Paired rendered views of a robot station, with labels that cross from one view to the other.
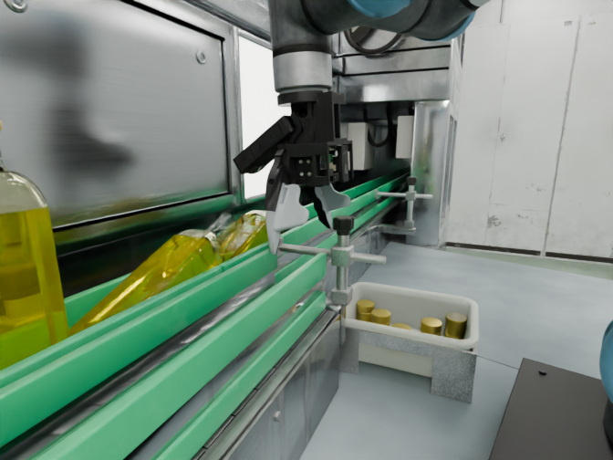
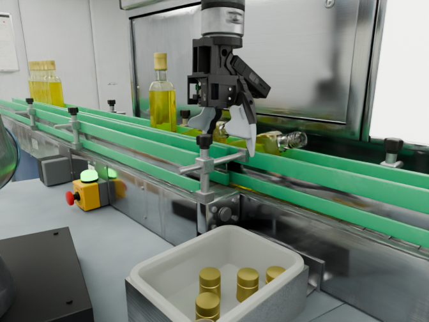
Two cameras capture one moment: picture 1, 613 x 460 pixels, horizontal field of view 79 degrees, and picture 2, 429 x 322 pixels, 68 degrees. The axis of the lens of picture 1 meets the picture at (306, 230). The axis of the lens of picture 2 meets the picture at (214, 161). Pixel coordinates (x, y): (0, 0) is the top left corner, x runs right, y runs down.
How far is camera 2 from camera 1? 0.91 m
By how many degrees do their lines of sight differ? 107
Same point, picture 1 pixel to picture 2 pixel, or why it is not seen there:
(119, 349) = (153, 136)
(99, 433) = (113, 132)
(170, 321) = (165, 140)
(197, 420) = (130, 156)
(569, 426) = (38, 276)
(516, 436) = (66, 255)
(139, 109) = (269, 54)
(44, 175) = not seen: hidden behind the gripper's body
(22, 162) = not seen: hidden behind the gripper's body
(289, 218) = (198, 122)
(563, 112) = not seen: outside the picture
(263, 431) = (136, 183)
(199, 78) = (324, 20)
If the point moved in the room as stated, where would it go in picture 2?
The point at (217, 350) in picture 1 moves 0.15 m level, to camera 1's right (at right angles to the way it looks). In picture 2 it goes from (133, 141) to (87, 156)
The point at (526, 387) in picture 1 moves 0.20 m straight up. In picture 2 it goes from (75, 282) to (55, 147)
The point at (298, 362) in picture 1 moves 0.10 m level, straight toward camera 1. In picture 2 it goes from (159, 186) to (120, 180)
